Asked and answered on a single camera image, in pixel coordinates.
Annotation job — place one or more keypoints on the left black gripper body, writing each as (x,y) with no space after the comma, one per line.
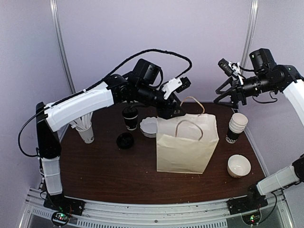
(164,112)

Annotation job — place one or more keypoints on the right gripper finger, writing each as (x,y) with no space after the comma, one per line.
(228,83)
(228,99)

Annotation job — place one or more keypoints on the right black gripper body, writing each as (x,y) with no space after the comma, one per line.
(237,86)

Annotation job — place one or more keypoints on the kraft paper takeout bag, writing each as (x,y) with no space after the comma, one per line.
(186,144)

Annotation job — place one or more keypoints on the black plastic cup lid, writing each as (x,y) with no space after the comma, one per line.
(129,112)

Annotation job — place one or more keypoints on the black white paper coffee cup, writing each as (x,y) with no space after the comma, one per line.
(131,123)

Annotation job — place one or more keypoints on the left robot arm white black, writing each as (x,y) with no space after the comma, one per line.
(111,90)

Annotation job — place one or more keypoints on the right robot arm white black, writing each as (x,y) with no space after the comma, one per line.
(276,127)

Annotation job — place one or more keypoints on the white scalloped dish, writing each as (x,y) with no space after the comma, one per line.
(148,127)

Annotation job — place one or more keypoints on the stack of paper cups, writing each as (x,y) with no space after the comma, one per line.
(236,126)

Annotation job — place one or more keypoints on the stack of black lids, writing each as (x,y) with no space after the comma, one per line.
(125,141)

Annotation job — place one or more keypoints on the white ceramic bowl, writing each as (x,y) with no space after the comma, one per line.
(238,166)

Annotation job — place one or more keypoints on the paper cup holding straws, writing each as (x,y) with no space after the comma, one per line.
(87,134)

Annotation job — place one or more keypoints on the wrapped white straws bundle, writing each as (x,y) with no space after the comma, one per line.
(82,123)

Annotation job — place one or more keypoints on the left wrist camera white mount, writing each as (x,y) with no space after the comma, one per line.
(176,84)

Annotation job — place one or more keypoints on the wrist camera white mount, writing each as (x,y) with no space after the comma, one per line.
(176,84)
(231,69)

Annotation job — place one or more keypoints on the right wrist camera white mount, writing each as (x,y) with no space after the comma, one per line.
(231,69)

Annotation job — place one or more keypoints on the right aluminium frame post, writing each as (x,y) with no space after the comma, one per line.
(250,31)

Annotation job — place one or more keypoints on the aluminium frame post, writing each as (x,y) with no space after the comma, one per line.
(250,31)
(60,41)

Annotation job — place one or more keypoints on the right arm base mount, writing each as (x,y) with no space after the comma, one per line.
(248,207)

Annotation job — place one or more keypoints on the aluminium front rail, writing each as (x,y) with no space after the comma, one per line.
(209,214)

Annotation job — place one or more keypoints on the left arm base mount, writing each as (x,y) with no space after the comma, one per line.
(64,208)

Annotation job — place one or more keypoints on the left aluminium frame post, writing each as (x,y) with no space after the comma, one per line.
(60,41)

